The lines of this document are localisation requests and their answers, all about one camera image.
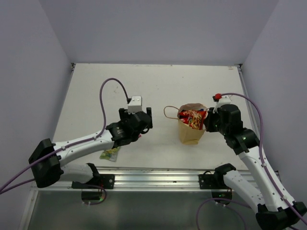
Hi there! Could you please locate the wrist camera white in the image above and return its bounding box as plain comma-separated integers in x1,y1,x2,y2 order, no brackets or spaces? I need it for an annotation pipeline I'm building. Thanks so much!
127,96,142,114
213,95,231,113

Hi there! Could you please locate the green honey mints packet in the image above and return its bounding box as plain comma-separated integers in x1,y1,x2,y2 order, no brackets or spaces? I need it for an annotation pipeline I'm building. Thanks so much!
99,147,120,162

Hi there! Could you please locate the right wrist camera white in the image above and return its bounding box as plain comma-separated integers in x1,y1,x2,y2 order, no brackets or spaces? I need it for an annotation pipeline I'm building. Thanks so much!
213,95,231,113

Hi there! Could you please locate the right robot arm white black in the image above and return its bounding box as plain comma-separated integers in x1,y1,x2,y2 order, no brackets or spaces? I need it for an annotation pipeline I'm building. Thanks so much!
204,104,307,230

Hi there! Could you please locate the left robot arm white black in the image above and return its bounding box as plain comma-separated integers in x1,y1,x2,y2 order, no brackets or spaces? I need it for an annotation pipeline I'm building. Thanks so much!
29,107,153,189

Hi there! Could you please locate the red cable connector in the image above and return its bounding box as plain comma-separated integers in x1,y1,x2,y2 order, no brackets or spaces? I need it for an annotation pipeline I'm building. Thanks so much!
213,93,222,102

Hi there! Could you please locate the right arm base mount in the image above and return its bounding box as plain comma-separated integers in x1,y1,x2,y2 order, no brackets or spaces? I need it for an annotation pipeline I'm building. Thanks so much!
198,171,233,201

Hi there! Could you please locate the red mixed nuts packet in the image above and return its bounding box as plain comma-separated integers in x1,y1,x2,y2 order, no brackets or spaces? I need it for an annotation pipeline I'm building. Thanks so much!
178,109,207,130

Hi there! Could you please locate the brown paper bag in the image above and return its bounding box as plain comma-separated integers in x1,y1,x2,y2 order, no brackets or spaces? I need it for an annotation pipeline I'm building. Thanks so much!
163,103,208,145

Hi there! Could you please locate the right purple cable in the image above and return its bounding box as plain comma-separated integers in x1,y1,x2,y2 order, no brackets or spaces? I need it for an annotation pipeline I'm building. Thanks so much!
196,92,307,230

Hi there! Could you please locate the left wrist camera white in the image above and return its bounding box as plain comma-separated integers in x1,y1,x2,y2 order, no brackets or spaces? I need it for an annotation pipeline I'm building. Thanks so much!
127,96,142,114

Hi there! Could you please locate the aluminium mounting rail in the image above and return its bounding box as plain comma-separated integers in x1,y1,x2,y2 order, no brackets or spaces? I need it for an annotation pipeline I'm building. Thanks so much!
30,167,214,191

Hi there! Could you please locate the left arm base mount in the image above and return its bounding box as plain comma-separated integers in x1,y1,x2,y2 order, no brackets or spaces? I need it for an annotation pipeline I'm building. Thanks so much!
71,174,115,203

